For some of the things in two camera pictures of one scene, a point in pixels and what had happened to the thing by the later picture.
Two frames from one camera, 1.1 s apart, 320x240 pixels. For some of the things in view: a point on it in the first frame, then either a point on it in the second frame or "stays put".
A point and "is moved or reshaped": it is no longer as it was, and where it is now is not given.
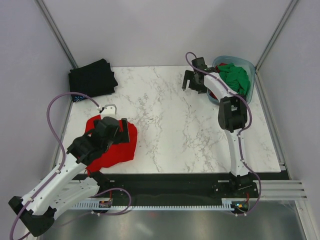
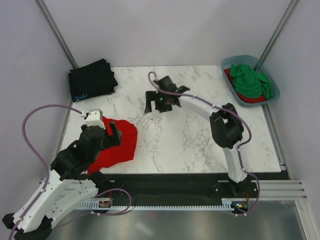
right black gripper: x=189 y=75 to x=152 y=95
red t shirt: x=217 y=69 to x=242 y=98
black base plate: x=174 y=188 stays put
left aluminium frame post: x=47 y=15 stays put
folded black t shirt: x=95 y=79 stays put
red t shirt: x=117 y=153 stays put
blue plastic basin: x=246 y=65 is moved or reshaped
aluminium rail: x=279 y=190 stays put
